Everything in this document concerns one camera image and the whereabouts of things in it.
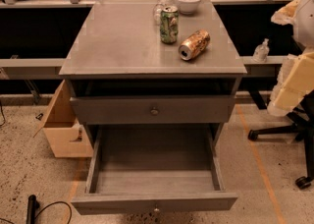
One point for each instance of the orange gold soda can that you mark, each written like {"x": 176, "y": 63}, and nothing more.
{"x": 194, "y": 44}

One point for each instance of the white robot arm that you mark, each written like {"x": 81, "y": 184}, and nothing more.
{"x": 296, "y": 75}

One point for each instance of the closed grey top drawer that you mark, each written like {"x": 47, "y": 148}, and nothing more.
{"x": 103, "y": 110}

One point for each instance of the grey wooden drawer cabinet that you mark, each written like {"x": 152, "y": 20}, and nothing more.
{"x": 118, "y": 52}

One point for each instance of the open grey middle drawer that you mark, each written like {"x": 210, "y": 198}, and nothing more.
{"x": 153, "y": 168}

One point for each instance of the green soda can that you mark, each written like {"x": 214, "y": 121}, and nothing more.
{"x": 169, "y": 24}

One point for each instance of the cardboard box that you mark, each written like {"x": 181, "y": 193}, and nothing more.
{"x": 66, "y": 136}

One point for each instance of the clear glass jar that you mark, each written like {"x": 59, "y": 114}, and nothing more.
{"x": 161, "y": 4}

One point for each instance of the white ceramic bowl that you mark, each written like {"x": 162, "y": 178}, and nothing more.
{"x": 188, "y": 6}

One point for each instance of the clear sanitizer pump bottle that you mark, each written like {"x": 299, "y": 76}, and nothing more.
{"x": 261, "y": 52}

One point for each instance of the black cylindrical floor object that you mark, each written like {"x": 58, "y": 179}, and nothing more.
{"x": 32, "y": 206}

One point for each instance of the grey metal shelf rail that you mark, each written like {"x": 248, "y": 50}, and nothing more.
{"x": 16, "y": 68}

